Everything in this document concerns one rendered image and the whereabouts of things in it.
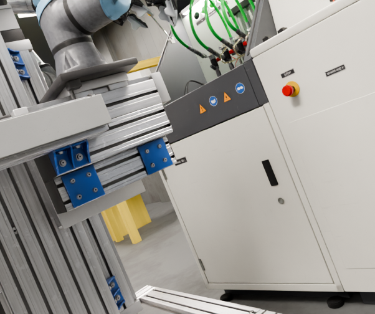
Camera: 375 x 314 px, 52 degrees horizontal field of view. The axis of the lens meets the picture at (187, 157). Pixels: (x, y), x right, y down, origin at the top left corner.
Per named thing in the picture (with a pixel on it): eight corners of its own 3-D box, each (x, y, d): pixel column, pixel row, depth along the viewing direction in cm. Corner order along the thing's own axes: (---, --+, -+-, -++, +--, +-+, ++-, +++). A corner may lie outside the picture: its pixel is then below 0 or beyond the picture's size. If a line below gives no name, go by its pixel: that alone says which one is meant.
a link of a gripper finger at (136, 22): (140, 38, 161) (123, 23, 157) (144, 28, 164) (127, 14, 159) (144, 35, 159) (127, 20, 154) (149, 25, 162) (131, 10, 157)
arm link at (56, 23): (70, 57, 114) (52, 14, 113) (104, 36, 108) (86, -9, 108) (42, 55, 103) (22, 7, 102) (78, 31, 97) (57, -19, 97)
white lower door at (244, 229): (207, 283, 182) (152, 151, 180) (210, 281, 184) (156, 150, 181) (332, 284, 136) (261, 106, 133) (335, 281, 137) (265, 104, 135)
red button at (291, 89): (282, 101, 123) (276, 86, 123) (288, 99, 126) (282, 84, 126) (296, 96, 120) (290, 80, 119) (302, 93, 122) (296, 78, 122)
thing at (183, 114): (155, 149, 179) (142, 118, 178) (162, 147, 182) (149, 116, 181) (259, 106, 134) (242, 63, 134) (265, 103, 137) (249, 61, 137)
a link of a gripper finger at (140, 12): (150, 23, 153) (128, 17, 153) (154, 13, 155) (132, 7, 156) (151, 17, 150) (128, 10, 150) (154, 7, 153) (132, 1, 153)
